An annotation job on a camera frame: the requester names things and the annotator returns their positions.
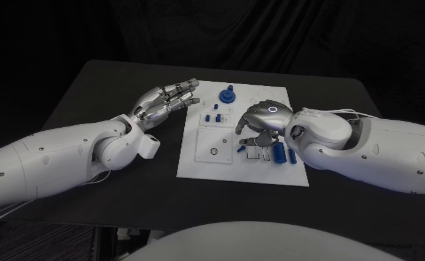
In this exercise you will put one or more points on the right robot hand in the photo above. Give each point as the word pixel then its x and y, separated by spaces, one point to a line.
pixel 266 116

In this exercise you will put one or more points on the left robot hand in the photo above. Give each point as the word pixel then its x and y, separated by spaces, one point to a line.
pixel 156 104

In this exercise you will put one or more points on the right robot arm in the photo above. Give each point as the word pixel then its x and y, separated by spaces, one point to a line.
pixel 359 150

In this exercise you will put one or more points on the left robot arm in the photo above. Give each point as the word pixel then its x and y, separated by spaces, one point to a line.
pixel 50 157

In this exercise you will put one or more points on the white task board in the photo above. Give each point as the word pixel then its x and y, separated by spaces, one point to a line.
pixel 212 169

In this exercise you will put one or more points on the blue plug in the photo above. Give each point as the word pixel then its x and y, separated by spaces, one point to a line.
pixel 208 118
pixel 218 118

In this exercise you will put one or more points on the blue gear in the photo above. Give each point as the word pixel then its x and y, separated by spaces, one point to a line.
pixel 227 96

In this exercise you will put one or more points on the short blue peg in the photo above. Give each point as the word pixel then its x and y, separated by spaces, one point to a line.
pixel 241 149

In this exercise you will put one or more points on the thick blue cylinder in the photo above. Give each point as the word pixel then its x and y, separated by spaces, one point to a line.
pixel 279 154

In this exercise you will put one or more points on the thin blue cylinder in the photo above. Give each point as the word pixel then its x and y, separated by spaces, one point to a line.
pixel 292 156

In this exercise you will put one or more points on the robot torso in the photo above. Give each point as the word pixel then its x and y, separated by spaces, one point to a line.
pixel 266 242

